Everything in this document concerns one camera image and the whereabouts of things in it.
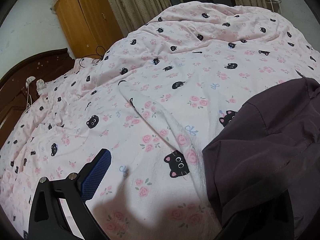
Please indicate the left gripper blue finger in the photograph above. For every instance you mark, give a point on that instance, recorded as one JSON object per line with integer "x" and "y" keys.
{"x": 47, "y": 219}

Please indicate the purple grey hooded jacket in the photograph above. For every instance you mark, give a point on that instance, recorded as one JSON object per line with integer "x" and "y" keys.
{"x": 262, "y": 170}

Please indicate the dark wooden headboard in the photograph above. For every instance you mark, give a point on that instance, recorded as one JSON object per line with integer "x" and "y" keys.
{"x": 18, "y": 85}

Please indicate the pink cat print duvet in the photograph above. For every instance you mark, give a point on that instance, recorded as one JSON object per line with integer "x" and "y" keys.
{"x": 155, "y": 100}

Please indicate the orange wooden wardrobe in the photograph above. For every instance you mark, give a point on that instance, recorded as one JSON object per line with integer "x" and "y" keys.
{"x": 89, "y": 25}

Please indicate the white shelf rack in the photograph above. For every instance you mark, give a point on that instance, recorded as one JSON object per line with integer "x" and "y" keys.
{"x": 274, "y": 6}

